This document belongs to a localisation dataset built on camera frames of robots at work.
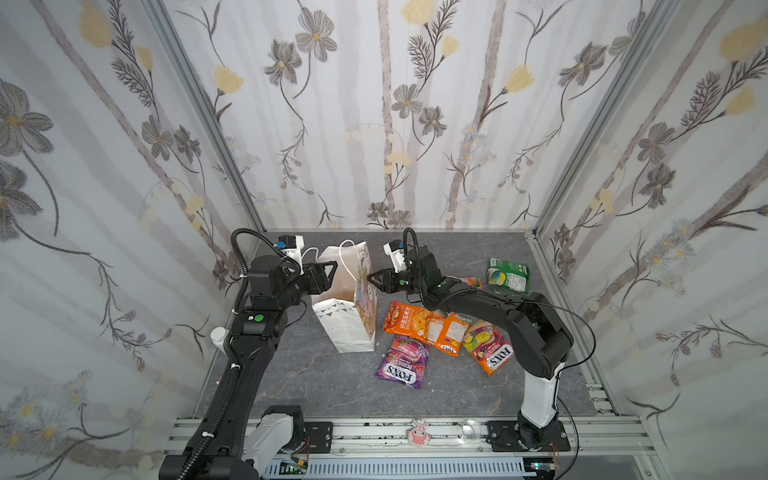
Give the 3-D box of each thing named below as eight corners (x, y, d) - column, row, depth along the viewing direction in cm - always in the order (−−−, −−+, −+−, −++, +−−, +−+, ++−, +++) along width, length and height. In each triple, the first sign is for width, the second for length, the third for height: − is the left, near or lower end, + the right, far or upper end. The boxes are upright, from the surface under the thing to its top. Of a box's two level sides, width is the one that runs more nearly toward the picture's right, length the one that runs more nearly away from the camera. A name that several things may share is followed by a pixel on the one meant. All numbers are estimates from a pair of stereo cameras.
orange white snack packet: (439, 351, 90) (440, 347, 88) (445, 315, 98) (446, 311, 96) (463, 358, 89) (466, 354, 87) (468, 321, 97) (470, 316, 94)
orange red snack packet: (381, 329, 94) (381, 326, 92) (390, 303, 100) (390, 299, 98) (442, 347, 91) (444, 344, 89) (448, 319, 97) (449, 315, 95)
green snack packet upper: (484, 285, 107) (487, 280, 104) (487, 262, 114) (489, 256, 111) (525, 295, 104) (529, 290, 102) (526, 271, 111) (529, 265, 109)
